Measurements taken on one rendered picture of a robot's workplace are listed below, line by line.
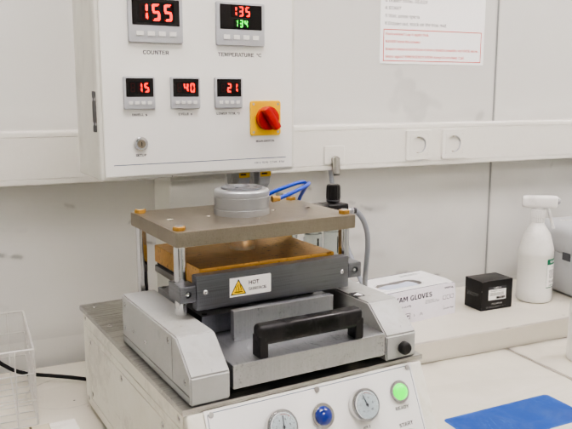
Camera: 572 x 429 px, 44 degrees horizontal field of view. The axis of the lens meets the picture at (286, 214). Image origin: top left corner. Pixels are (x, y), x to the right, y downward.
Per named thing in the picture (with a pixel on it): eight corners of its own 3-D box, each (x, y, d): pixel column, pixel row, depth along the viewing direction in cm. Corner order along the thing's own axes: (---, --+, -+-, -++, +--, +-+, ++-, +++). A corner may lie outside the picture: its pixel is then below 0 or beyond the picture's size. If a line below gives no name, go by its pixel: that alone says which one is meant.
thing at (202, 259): (155, 271, 105) (152, 208, 103) (284, 254, 116) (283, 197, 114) (201, 300, 90) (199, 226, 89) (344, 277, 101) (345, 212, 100)
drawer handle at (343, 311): (252, 354, 85) (251, 322, 84) (354, 333, 92) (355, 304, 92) (260, 359, 83) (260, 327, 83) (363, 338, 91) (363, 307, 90)
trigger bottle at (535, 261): (516, 302, 166) (522, 197, 161) (514, 293, 173) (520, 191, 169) (555, 305, 163) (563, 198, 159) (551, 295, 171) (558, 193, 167)
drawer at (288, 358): (148, 325, 107) (146, 275, 106) (275, 304, 118) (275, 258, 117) (233, 397, 82) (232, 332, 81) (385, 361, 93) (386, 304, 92)
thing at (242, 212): (119, 264, 109) (116, 180, 107) (293, 243, 124) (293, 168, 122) (177, 304, 88) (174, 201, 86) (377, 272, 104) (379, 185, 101)
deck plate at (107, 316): (79, 309, 118) (78, 304, 118) (262, 282, 135) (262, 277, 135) (182, 417, 79) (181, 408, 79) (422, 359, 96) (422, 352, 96)
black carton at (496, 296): (463, 304, 164) (465, 275, 163) (494, 300, 168) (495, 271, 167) (481, 311, 159) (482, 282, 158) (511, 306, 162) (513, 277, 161)
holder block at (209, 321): (157, 303, 106) (157, 286, 105) (275, 284, 116) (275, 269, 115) (202, 335, 92) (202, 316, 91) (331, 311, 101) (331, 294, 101)
